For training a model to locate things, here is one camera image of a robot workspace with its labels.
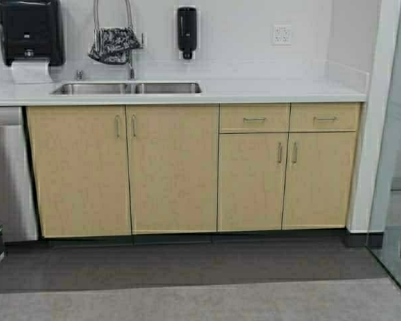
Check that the stainless steel double sink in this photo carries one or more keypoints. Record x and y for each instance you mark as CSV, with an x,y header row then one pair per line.
x,y
129,88

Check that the white paper towel sheet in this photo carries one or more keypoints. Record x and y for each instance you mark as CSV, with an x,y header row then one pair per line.
x,y
30,71

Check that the black paper towel dispenser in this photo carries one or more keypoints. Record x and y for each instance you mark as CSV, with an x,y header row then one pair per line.
x,y
31,30

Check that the wooden drawer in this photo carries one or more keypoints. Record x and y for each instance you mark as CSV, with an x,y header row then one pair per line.
x,y
324,117
250,118

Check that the chrome spring kitchen faucet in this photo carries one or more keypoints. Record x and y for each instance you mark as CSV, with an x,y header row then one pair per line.
x,y
130,64

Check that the wooden door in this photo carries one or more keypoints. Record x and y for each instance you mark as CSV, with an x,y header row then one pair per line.
x,y
251,181
318,179

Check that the right wooden drawer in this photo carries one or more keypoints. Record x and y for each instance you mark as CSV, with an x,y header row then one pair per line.
x,y
324,117

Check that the stainless steel dishwasher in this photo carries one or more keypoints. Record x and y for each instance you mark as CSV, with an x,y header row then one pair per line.
x,y
18,217

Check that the black wall soap dispenser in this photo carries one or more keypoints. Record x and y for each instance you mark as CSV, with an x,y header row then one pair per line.
x,y
187,31

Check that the white wall power outlet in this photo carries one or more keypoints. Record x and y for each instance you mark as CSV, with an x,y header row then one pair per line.
x,y
282,34

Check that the glass partition panel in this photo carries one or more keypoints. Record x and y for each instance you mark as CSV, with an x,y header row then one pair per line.
x,y
384,234

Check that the small chrome air gap cap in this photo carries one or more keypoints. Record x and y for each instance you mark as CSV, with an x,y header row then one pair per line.
x,y
79,75

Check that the left wooden drawer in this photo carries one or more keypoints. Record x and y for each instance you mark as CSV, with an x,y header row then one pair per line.
x,y
250,118

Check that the black white floral cloth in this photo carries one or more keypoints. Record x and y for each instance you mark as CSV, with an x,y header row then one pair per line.
x,y
112,45

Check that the right sink cabinet door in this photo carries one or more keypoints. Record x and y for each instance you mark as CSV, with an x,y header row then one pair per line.
x,y
173,166

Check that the left sink cabinet door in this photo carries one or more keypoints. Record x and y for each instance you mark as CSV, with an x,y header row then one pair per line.
x,y
80,164

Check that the sink cabinet door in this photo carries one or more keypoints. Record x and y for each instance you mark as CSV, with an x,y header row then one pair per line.
x,y
173,166
80,164

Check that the lower left wooden door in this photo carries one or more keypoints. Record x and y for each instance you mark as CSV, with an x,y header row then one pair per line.
x,y
251,181

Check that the lower right wooden door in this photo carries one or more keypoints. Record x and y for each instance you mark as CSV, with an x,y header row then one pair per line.
x,y
318,179

